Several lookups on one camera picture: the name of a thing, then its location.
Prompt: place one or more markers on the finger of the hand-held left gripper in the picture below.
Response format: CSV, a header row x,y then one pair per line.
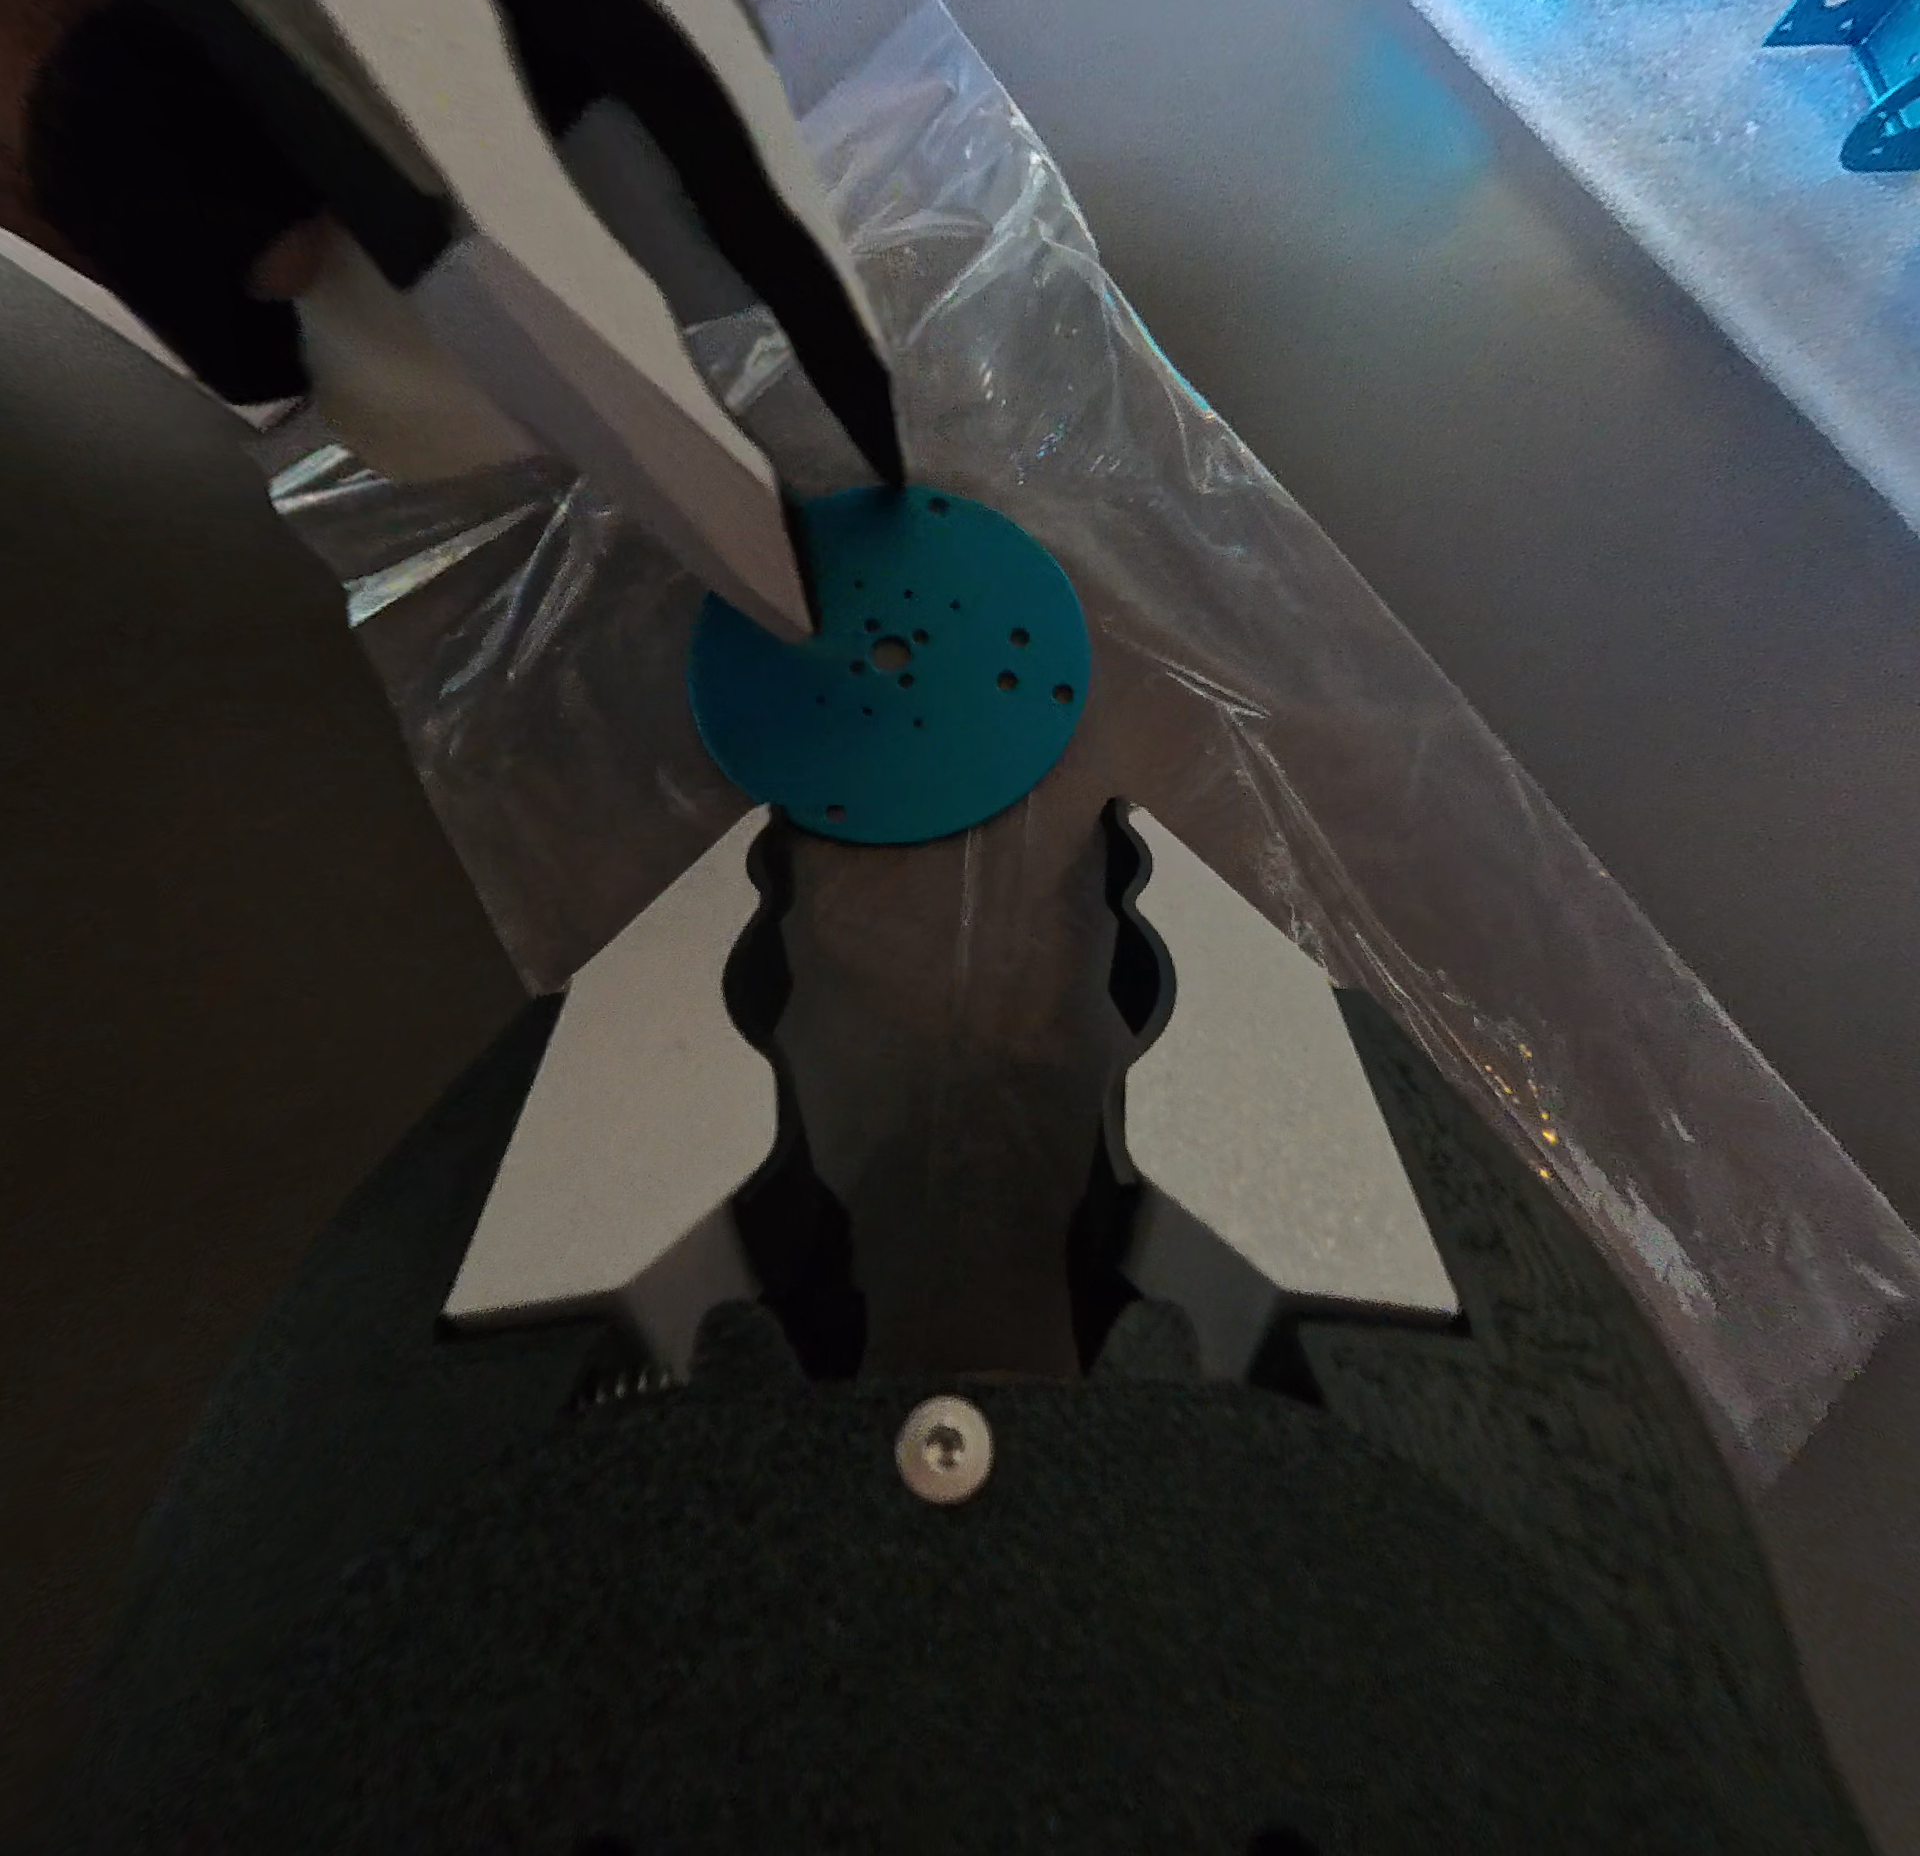
x,y
646,417
706,132

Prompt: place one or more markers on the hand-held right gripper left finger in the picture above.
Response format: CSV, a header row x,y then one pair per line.
x,y
631,1137

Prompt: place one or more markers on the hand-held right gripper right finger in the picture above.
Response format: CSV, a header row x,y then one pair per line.
x,y
1275,1137

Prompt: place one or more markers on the clear plastic bag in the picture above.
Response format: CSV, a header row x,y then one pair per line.
x,y
1352,836

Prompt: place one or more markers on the blue perforated round metal plate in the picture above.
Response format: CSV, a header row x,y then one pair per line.
x,y
932,746

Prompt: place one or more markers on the grey desk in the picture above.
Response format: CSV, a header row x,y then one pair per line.
x,y
1502,460

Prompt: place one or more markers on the small light blue bracket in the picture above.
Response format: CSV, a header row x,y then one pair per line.
x,y
1839,12

